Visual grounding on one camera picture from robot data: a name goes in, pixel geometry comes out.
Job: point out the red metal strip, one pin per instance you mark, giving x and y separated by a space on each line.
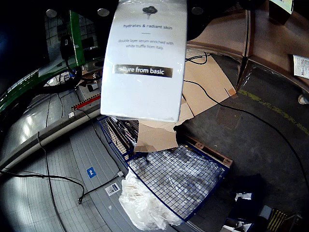
87 102

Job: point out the blue square sticker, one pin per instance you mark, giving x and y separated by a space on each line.
91 172

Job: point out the wooden pallet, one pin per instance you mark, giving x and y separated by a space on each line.
212 152

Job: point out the flat torn cardboard sheet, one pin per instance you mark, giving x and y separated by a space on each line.
205 79

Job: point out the blue crate with goods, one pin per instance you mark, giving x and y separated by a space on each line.
178 178

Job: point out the black power adapter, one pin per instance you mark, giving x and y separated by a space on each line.
65 47

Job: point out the white printed sticker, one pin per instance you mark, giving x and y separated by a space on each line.
112 189

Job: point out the dark blue plastic bin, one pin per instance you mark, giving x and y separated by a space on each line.
248 188

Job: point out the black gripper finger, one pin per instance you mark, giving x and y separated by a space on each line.
79 7
205 14

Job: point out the clear plastic bag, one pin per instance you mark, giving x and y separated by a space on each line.
144 207

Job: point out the blue and white carton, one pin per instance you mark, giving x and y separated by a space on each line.
281 9

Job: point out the yellow black hazard marker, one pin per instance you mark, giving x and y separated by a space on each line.
276 220

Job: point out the open brown cardboard box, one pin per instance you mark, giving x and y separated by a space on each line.
272 41

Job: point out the white shoe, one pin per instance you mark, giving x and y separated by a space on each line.
304 99

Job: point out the white paper label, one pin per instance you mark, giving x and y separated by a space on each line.
301 66

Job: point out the green metal machine housing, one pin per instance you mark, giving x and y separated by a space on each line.
77 36

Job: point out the small grey black device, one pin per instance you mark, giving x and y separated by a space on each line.
265 212

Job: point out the long white serum box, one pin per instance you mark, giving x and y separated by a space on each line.
144 96

